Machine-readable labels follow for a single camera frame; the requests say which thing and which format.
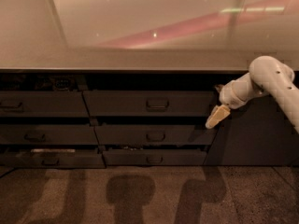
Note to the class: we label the dark clutter in left drawer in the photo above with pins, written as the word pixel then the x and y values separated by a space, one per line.
pixel 36 82

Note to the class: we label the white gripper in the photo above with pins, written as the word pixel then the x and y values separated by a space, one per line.
pixel 229 96

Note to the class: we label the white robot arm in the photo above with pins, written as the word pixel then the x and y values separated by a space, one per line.
pixel 266 76

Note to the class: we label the dark drawer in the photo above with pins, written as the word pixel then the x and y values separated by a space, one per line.
pixel 154 135
pixel 154 157
pixel 47 135
pixel 42 104
pixel 80 158
pixel 150 103

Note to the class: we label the light flat item in drawer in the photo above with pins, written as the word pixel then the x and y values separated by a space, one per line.
pixel 53 150

